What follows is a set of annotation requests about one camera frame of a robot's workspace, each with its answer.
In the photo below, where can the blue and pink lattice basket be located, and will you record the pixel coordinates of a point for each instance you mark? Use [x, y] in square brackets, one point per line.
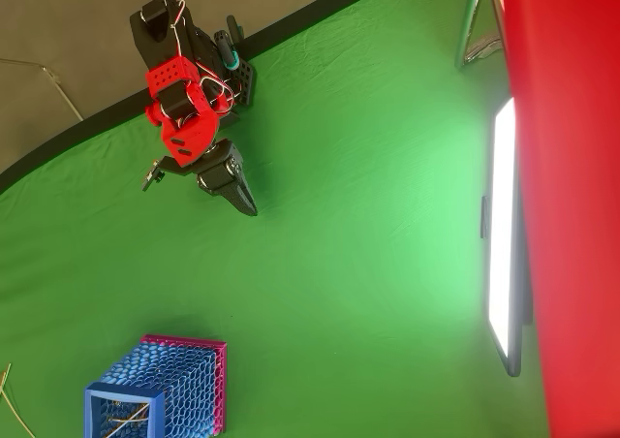
[184, 384]

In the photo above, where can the black gripper camera mount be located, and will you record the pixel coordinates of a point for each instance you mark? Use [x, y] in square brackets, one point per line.
[155, 174]

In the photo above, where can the black and teal clamp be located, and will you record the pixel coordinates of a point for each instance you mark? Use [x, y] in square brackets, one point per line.
[224, 45]

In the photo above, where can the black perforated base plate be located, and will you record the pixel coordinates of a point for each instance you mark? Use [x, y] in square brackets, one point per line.
[246, 82]

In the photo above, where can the green table cloth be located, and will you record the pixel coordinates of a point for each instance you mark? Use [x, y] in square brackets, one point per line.
[339, 215]

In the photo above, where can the chrome tube stand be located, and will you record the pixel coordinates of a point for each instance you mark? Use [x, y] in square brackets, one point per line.
[467, 26]

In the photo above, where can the black monitor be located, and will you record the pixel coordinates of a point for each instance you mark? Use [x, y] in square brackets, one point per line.
[501, 215]

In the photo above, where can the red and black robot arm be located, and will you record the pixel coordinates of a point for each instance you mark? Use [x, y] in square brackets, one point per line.
[189, 128]

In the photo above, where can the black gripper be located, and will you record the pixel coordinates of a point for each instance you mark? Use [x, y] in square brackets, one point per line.
[222, 172]

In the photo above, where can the large red object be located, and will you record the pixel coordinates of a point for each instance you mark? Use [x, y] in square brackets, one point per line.
[571, 215]

